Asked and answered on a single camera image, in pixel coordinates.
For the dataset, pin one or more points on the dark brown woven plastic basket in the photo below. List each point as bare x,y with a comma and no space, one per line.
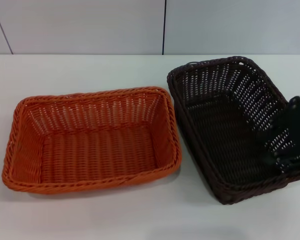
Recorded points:
222,140

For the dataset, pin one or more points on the orange woven plastic basket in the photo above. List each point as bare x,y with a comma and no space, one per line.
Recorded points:
95,152

